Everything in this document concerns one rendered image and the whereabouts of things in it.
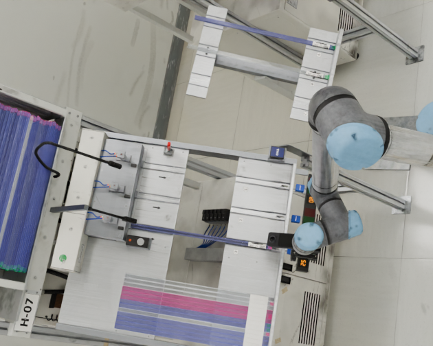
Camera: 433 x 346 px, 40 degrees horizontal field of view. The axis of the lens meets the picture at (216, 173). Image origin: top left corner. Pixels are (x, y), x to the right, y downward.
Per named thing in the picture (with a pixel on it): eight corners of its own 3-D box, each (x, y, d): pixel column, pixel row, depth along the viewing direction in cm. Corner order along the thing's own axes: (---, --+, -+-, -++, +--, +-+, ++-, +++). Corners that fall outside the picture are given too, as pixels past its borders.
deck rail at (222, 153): (295, 163, 211) (297, 158, 205) (295, 169, 210) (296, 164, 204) (103, 136, 217) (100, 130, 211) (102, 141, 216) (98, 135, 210)
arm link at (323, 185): (297, 72, 144) (300, 193, 181) (313, 101, 137) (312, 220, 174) (341, 60, 145) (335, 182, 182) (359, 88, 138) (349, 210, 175)
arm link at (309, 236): (330, 243, 161) (301, 252, 160) (325, 248, 171) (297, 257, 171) (320, 216, 163) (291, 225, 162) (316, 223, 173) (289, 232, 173)
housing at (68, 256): (113, 143, 217) (104, 130, 203) (84, 275, 205) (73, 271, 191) (92, 140, 218) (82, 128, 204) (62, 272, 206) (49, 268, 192)
